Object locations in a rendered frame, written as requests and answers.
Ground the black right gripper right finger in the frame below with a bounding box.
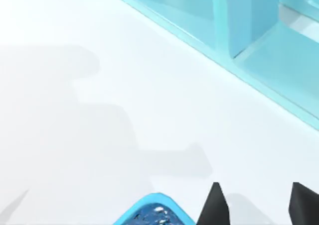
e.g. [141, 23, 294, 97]
[288, 181, 319, 225]

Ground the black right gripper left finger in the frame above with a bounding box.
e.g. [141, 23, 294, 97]
[195, 182, 229, 225]

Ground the blue framed object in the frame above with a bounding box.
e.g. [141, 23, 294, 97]
[112, 192, 197, 225]

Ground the light blue rack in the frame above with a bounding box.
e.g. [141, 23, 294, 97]
[101, 0, 319, 132]

